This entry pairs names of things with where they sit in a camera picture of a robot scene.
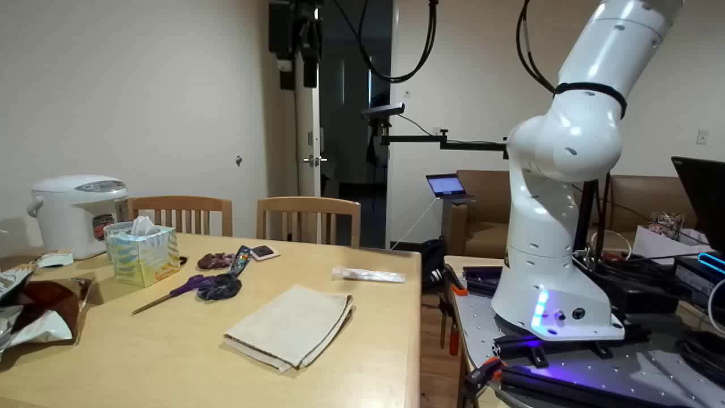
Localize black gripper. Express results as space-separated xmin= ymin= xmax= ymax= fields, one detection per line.
xmin=266 ymin=0 xmax=325 ymax=93

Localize beige striped cloth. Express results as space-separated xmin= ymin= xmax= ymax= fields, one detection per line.
xmin=221 ymin=283 xmax=356 ymax=373

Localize wooden slat back chair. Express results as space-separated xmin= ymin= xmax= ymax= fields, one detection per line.
xmin=121 ymin=195 xmax=236 ymax=238
xmin=253 ymin=195 xmax=362 ymax=249

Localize pink framed small device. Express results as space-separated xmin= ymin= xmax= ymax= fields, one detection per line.
xmin=246 ymin=242 xmax=281 ymax=262

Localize small laptop blue screen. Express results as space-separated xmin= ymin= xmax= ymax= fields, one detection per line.
xmin=424 ymin=173 xmax=473 ymax=202

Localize KIND snack bar wrapper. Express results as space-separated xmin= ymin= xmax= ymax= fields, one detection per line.
xmin=227 ymin=242 xmax=253 ymax=281

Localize dark blue velvet scrunchie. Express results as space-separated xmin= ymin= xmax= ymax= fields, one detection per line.
xmin=195 ymin=272 xmax=245 ymax=303

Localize striped tissue box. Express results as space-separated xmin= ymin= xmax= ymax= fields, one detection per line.
xmin=103 ymin=215 xmax=184 ymax=289

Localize white electric water boiler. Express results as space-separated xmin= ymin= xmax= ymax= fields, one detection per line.
xmin=27 ymin=175 xmax=130 ymax=260

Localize metal robot mounting plate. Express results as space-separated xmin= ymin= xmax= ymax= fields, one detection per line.
xmin=450 ymin=255 xmax=725 ymax=408

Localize white crumpled napkin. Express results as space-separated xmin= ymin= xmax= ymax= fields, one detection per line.
xmin=34 ymin=252 xmax=76 ymax=272

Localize brown paper bag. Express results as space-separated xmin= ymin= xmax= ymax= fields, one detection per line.
xmin=17 ymin=277 xmax=98 ymax=338

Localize silver foil wrapper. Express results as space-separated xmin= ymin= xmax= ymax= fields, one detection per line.
xmin=0 ymin=262 xmax=36 ymax=301
xmin=0 ymin=305 xmax=75 ymax=359

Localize black computer monitor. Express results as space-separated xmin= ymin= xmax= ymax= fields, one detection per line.
xmin=671 ymin=155 xmax=725 ymax=255

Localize blue lit black device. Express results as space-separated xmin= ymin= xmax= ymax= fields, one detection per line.
xmin=673 ymin=249 xmax=725 ymax=303

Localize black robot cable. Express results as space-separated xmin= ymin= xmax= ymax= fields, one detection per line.
xmin=331 ymin=0 xmax=441 ymax=87

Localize purple handled scissors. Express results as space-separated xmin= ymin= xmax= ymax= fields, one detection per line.
xmin=130 ymin=272 xmax=210 ymax=317

